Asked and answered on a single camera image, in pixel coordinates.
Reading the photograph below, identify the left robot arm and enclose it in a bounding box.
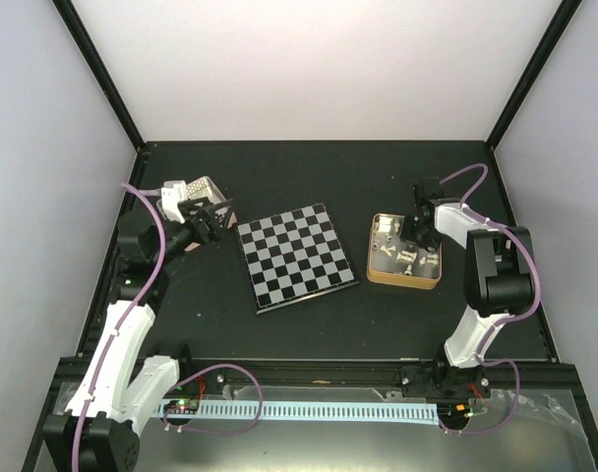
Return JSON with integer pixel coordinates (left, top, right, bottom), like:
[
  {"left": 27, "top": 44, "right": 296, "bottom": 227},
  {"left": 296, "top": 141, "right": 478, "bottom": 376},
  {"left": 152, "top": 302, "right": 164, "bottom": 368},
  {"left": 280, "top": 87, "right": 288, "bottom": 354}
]
[{"left": 43, "top": 197, "right": 233, "bottom": 471}]

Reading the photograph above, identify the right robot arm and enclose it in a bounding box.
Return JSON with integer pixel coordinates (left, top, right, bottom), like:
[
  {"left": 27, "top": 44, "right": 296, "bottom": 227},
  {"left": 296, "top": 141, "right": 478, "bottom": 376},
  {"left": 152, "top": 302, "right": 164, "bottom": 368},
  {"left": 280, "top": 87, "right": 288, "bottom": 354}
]
[{"left": 400, "top": 178, "right": 541, "bottom": 398}]

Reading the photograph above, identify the left small circuit board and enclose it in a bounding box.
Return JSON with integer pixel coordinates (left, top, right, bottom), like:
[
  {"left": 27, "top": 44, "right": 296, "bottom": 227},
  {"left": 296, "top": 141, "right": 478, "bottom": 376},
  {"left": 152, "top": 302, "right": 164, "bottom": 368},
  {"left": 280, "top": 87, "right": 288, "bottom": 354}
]
[{"left": 164, "top": 399, "right": 200, "bottom": 414}]

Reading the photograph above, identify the small circuit board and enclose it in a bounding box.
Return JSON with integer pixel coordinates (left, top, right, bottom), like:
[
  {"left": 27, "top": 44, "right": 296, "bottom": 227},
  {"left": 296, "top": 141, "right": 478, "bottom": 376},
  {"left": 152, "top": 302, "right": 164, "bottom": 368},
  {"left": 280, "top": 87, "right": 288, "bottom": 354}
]
[
  {"left": 437, "top": 403, "right": 488, "bottom": 420},
  {"left": 164, "top": 399, "right": 200, "bottom": 414}
]

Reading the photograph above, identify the right small circuit board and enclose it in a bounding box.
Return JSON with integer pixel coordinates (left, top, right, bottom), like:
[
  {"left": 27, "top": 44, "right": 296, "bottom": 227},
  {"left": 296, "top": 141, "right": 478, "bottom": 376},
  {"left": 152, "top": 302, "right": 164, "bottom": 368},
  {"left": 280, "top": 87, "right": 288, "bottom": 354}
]
[{"left": 437, "top": 403, "right": 488, "bottom": 420}]

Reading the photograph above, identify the pink tin box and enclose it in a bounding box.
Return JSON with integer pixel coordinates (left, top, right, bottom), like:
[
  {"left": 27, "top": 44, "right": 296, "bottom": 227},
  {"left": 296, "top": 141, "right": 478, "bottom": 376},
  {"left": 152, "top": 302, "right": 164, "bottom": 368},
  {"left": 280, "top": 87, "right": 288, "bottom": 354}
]
[{"left": 186, "top": 176, "right": 237, "bottom": 228}]

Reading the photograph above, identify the gold tin box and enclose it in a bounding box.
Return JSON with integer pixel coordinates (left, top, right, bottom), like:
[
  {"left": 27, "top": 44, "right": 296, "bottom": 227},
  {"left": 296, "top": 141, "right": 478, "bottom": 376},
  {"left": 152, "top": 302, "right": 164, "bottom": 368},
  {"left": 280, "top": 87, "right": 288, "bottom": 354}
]
[{"left": 367, "top": 213, "right": 443, "bottom": 290}]

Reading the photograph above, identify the black and silver chessboard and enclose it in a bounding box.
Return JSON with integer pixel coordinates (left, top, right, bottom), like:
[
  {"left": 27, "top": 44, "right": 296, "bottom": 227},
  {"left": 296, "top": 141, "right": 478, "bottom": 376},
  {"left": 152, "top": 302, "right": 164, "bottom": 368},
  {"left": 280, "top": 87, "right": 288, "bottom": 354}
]
[{"left": 237, "top": 203, "right": 359, "bottom": 315}]

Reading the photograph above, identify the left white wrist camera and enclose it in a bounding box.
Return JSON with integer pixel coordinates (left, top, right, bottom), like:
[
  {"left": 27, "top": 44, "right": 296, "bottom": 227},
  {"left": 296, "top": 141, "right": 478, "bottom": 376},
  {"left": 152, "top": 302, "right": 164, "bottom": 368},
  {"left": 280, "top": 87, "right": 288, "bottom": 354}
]
[{"left": 160, "top": 180, "right": 188, "bottom": 224}]

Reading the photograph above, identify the light blue slotted cable duct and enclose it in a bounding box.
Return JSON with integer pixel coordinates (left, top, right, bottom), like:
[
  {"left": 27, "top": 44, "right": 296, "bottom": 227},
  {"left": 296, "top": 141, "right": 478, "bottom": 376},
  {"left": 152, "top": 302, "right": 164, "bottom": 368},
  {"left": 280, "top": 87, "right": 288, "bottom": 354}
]
[{"left": 154, "top": 399, "right": 439, "bottom": 426}]

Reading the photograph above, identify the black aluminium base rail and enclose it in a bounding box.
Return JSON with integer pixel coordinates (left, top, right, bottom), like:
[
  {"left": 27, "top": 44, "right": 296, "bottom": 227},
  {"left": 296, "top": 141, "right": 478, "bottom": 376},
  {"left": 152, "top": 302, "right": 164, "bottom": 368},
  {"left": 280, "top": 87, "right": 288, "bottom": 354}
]
[{"left": 50, "top": 357, "right": 583, "bottom": 397}]

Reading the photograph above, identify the left black frame post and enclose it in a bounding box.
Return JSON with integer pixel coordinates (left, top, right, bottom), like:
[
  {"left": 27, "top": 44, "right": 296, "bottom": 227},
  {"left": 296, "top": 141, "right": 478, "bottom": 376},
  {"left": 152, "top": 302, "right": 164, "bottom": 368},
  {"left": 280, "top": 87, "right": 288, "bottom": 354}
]
[{"left": 52, "top": 0, "right": 145, "bottom": 150}]

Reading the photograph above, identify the black frame post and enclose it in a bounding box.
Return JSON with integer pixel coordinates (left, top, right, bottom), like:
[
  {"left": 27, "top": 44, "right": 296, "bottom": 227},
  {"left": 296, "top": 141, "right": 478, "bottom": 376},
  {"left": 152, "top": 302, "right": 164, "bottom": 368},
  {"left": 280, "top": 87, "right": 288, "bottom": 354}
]
[
  {"left": 52, "top": 0, "right": 145, "bottom": 150},
  {"left": 486, "top": 0, "right": 582, "bottom": 151}
]

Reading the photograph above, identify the right black frame post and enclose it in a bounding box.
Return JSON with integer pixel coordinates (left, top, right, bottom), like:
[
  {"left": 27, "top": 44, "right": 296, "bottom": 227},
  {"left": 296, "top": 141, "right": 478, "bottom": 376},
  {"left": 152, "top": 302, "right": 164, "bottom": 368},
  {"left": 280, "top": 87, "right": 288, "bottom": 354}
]
[{"left": 486, "top": 0, "right": 582, "bottom": 151}]

